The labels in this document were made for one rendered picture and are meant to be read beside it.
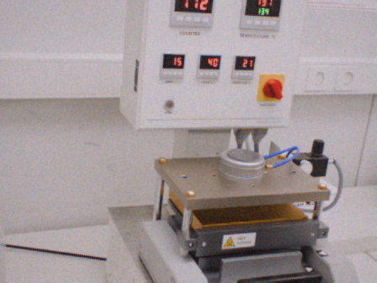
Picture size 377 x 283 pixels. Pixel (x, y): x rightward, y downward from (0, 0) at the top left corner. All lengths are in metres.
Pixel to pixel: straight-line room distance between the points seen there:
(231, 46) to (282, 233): 0.36
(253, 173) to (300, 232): 0.13
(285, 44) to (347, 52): 0.67
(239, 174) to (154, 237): 0.19
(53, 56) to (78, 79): 0.08
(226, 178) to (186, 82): 0.20
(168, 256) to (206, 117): 0.30
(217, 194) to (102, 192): 0.68
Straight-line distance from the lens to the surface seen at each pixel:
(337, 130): 1.93
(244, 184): 1.06
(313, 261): 1.13
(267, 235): 1.06
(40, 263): 1.49
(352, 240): 1.68
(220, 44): 1.16
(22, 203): 1.61
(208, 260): 1.06
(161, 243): 1.07
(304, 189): 1.09
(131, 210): 1.34
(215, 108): 1.19
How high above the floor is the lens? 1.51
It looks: 19 degrees down
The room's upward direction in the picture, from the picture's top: 6 degrees clockwise
